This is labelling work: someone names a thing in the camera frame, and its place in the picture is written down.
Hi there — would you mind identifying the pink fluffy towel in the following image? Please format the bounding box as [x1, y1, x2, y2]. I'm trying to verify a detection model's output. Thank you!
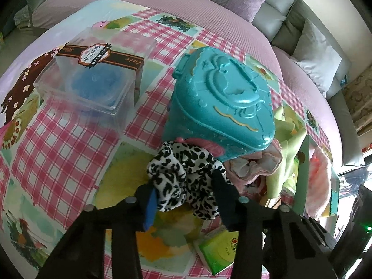
[305, 147, 332, 219]

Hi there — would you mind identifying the leopard print scrunchie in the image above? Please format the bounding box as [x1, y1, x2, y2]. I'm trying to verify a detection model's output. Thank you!
[146, 141, 231, 220]

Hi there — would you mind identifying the green tissue pack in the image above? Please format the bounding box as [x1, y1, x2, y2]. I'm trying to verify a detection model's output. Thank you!
[194, 226, 238, 276]

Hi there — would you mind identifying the pink patterned cloth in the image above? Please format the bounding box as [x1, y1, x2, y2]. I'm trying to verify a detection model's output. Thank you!
[223, 139, 282, 193]

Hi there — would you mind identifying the teal shallow cardboard box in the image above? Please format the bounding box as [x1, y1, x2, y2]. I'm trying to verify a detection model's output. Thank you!
[292, 135, 340, 217]

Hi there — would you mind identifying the light green cloth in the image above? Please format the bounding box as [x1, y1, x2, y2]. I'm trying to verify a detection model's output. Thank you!
[266, 104, 307, 199]

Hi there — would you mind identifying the colourful checked tablecloth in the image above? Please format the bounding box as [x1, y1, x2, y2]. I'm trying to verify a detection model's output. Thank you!
[1, 0, 333, 278]

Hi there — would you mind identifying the pink sofa seat cover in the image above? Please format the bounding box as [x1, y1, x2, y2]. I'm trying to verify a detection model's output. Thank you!
[31, 0, 342, 168]

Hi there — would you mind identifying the teal plastic toy case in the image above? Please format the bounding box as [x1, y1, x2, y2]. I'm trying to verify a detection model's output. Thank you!
[161, 47, 276, 162]

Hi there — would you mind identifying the beige patterned curtain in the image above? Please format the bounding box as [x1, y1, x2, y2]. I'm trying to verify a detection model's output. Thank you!
[342, 66, 372, 136]

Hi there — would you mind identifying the clear plastic box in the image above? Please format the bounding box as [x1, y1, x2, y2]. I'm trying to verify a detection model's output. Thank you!
[34, 27, 157, 133]

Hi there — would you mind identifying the light grey cushion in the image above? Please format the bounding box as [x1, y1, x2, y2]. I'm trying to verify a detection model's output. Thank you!
[291, 19, 342, 98]

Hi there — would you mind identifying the grey sofa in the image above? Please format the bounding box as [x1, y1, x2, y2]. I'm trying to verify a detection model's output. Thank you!
[27, 0, 364, 167]

